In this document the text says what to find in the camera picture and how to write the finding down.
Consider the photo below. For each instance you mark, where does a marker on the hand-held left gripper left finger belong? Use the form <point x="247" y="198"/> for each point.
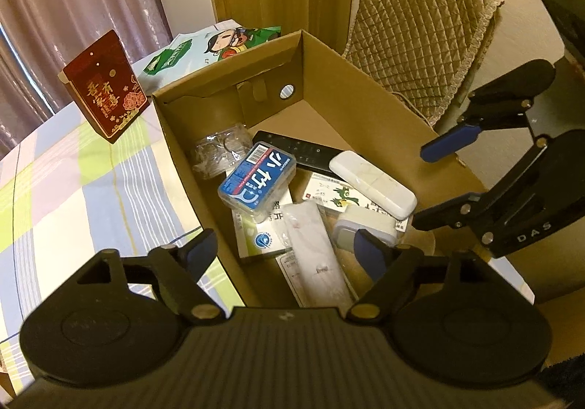
<point x="201" y="249"/>

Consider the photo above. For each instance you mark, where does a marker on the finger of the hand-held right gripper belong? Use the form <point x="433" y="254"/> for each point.
<point x="448" y="210"/>
<point x="450" y="141"/>

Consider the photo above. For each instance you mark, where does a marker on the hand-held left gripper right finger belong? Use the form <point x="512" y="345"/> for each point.
<point x="370" y="253"/>

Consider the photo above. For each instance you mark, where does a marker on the white medicine box green stripe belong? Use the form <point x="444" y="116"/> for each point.
<point x="256" y="240"/>

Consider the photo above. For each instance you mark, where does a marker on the clear packet with white item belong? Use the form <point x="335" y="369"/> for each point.
<point x="311" y="253"/>

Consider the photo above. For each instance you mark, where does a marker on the white oblong case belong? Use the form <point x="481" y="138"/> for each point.
<point x="374" y="183"/>

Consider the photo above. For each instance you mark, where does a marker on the small white green medicine box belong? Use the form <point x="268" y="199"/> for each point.
<point x="324" y="196"/>

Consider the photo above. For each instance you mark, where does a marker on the brown cardboard box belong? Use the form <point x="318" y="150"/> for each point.
<point x="365" y="116"/>

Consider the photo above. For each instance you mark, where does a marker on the blue floss box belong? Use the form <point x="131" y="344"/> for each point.
<point x="256" y="178"/>

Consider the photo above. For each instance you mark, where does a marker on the clear packet with metal rack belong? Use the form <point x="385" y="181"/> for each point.
<point x="219" y="153"/>

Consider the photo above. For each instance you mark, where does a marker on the black remote control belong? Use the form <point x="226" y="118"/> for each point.
<point x="311" y="151"/>

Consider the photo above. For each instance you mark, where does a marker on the plaid cloth desktop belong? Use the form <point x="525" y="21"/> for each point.
<point x="68" y="208"/>

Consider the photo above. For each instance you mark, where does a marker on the dark red gift box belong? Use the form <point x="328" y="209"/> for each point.
<point x="105" y="89"/>

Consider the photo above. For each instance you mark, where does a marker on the green white printed bag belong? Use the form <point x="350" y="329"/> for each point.
<point x="201" y="50"/>

